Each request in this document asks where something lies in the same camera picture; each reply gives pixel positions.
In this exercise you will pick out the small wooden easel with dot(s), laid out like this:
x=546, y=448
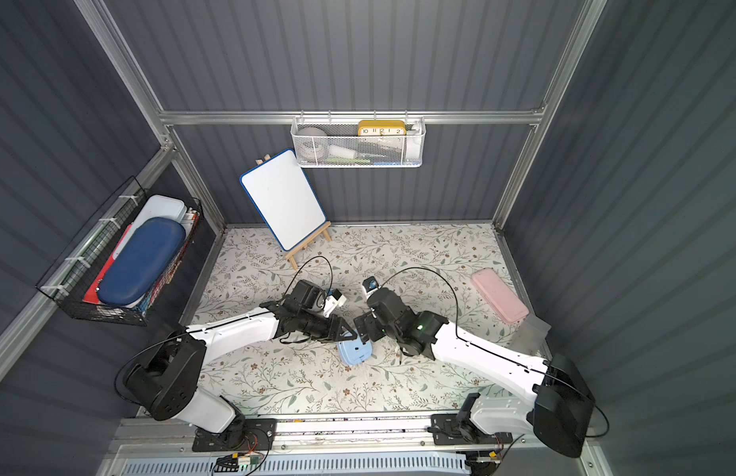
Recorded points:
x=308, y=243

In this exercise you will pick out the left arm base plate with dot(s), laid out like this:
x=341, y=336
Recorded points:
x=256, y=434

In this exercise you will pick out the yellow clock in basket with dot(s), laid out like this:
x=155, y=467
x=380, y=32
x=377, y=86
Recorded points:
x=381, y=128

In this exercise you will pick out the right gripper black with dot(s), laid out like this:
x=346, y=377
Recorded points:
x=371, y=324

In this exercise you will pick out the white board blue frame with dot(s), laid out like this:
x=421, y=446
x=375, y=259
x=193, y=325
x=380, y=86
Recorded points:
x=283, y=199

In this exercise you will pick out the white wire wall basket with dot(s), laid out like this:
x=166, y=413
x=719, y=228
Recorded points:
x=347, y=150

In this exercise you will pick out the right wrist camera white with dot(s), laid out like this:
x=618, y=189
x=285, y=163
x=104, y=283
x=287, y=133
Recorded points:
x=369, y=286

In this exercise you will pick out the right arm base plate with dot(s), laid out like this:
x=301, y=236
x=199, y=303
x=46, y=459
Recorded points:
x=448, y=430

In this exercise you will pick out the white plastic box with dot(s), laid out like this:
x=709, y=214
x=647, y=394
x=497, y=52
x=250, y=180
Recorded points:
x=157, y=207

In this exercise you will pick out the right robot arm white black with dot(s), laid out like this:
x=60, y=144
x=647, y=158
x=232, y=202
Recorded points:
x=551, y=398

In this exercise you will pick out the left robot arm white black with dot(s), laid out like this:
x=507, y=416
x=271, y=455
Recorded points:
x=163, y=378

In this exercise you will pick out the red folder in basket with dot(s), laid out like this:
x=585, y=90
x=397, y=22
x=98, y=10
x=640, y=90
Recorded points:
x=91, y=294

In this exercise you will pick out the pink rectangular case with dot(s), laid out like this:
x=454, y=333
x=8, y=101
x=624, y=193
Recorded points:
x=504, y=302

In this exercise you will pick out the light blue alarm clock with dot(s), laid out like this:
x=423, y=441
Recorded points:
x=354, y=352

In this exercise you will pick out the tape roll in basket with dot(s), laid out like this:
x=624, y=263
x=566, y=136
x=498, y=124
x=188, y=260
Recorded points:
x=311, y=144

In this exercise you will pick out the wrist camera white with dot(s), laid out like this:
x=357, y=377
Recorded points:
x=369, y=286
x=333, y=301

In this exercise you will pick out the dark blue oval case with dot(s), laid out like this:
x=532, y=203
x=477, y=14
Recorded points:
x=142, y=261

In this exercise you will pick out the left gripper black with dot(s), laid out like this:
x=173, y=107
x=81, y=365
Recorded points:
x=333, y=326

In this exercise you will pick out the black wire side basket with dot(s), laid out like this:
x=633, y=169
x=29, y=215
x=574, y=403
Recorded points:
x=65, y=282

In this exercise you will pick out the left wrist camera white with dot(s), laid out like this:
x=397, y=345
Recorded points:
x=333, y=301

